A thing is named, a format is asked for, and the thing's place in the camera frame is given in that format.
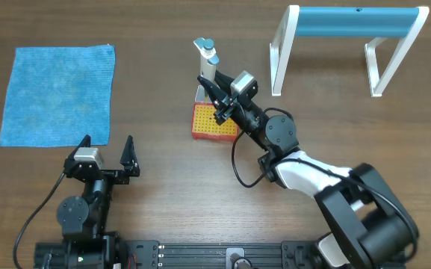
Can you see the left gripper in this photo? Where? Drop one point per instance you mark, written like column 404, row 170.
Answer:
column 116, row 175

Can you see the white pipette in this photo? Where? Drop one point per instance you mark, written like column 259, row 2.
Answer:
column 207, row 65

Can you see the mounting rail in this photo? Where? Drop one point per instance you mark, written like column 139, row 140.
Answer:
column 200, row 254

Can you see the white and blue stand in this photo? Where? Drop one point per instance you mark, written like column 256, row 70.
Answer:
column 349, row 21

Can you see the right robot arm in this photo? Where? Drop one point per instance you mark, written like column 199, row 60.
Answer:
column 349, row 220

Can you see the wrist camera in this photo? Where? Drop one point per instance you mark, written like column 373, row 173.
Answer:
column 242, row 83
column 88, row 156

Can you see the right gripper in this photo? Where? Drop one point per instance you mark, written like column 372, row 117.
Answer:
column 243, row 108

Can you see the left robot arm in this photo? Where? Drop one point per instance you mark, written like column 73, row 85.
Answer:
column 73, row 214

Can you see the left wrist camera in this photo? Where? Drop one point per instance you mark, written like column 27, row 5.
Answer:
column 88, row 156

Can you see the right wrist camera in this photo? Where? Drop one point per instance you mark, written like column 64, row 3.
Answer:
column 242, row 83

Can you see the blue cloth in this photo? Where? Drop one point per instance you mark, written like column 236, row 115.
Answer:
column 56, row 95

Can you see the red and yellow tip box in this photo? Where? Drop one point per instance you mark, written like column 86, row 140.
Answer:
column 207, row 129

